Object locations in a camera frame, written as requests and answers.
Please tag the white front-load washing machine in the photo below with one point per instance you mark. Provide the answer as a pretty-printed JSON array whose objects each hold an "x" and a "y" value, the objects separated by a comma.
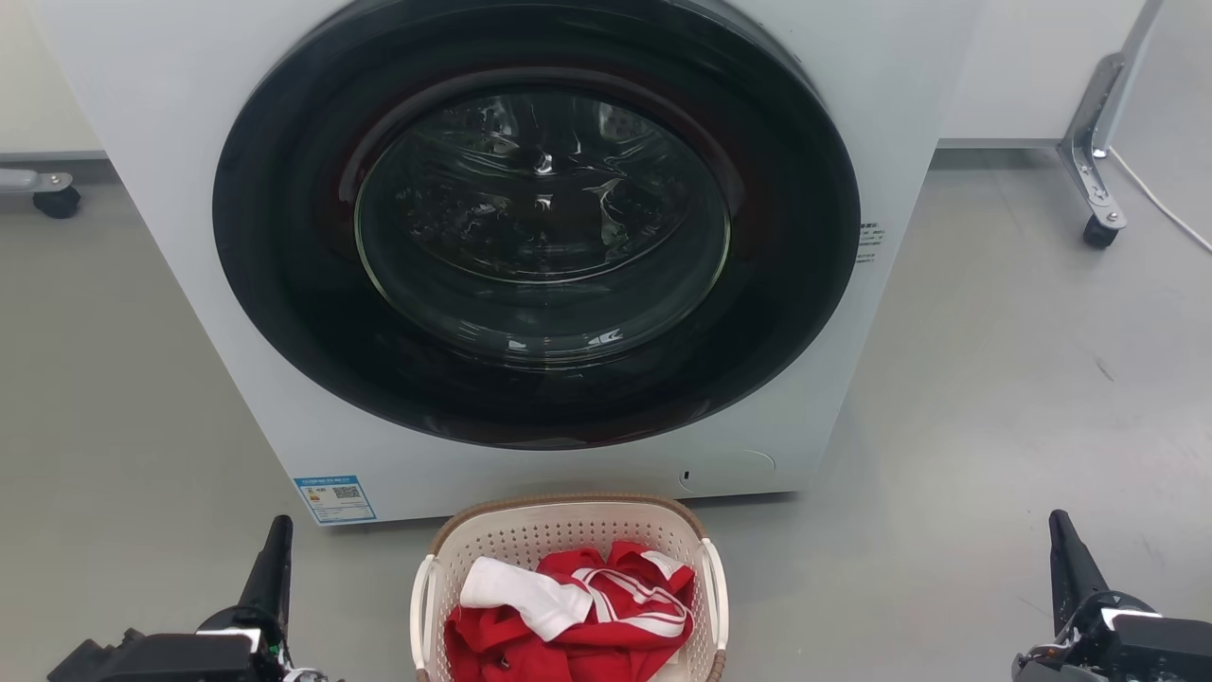
[{"x": 170, "y": 114}]

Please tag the round filter cover flap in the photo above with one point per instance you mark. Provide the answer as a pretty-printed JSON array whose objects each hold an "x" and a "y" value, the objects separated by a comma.
[{"x": 729, "y": 471}]

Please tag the blue energy label sticker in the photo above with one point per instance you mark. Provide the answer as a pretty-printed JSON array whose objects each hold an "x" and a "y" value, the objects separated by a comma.
[{"x": 335, "y": 499}]

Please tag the grey metal stand bracket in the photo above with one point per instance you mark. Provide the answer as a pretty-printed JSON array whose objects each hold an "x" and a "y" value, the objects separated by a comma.
[{"x": 1089, "y": 142}]

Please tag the grey metal stand leg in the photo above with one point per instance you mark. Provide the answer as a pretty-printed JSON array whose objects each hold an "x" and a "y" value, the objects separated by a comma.
[{"x": 33, "y": 179}]

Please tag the black caster wheel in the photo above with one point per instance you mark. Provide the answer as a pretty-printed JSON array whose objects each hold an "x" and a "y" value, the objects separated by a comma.
[
  {"x": 1100, "y": 233},
  {"x": 59, "y": 203}
]

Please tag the cream perforated laundry basket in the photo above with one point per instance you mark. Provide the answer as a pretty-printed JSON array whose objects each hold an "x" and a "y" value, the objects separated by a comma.
[{"x": 530, "y": 530}]

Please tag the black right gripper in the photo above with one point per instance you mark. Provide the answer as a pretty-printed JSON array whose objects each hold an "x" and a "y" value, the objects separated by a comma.
[{"x": 1136, "y": 649}]

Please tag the black round washer door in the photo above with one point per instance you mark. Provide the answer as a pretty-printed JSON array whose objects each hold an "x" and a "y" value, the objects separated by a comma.
[{"x": 284, "y": 246}]

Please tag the red garment with white stripes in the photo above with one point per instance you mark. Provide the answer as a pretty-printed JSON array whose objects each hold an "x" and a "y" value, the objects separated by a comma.
[{"x": 615, "y": 654}]

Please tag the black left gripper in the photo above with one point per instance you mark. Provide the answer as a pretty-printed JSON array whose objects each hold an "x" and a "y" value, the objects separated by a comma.
[{"x": 180, "y": 658}]

